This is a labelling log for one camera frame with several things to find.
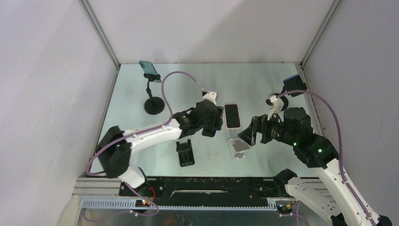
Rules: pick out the controller board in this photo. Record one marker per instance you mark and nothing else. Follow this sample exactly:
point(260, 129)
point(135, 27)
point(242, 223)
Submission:
point(285, 209)
point(142, 204)

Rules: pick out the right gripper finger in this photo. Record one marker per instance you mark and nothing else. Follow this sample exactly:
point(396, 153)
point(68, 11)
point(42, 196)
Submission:
point(248, 135)
point(261, 128)

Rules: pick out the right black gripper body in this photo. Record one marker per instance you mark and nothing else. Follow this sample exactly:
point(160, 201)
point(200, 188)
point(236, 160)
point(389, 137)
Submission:
point(278, 132)

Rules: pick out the light blue phone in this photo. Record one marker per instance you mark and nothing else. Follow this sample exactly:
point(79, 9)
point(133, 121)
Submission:
point(209, 132)

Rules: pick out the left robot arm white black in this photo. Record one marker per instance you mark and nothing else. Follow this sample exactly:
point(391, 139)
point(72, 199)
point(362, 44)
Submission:
point(118, 146)

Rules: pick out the right controller board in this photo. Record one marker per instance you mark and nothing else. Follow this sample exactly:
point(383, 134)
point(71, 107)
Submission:
point(285, 209)

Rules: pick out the black gooseneck phone stand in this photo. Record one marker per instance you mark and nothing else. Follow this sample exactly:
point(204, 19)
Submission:
point(153, 105)

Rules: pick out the left controller board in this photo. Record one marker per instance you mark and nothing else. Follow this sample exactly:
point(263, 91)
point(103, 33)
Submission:
point(142, 204)

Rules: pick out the teal phone on stand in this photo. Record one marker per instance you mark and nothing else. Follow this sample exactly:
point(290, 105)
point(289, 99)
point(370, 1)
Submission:
point(149, 71)

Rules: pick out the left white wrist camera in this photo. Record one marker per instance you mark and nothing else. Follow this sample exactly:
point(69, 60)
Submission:
point(210, 96)

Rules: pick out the white flat phone stand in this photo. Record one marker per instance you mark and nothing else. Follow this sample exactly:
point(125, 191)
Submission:
point(237, 147)

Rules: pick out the pink phone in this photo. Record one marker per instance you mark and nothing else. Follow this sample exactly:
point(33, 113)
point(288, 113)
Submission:
point(232, 116)

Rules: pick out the black folding phone stand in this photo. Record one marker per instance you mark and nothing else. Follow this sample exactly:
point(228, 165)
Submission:
point(185, 153)

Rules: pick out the black round-base phone stand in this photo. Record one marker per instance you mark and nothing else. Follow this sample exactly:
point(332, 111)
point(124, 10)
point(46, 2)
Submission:
point(285, 101)

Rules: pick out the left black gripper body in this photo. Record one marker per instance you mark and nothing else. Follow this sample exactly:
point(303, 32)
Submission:
point(210, 124)

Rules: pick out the grey slotted cable duct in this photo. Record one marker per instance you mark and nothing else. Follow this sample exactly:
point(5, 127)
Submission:
point(132, 204)

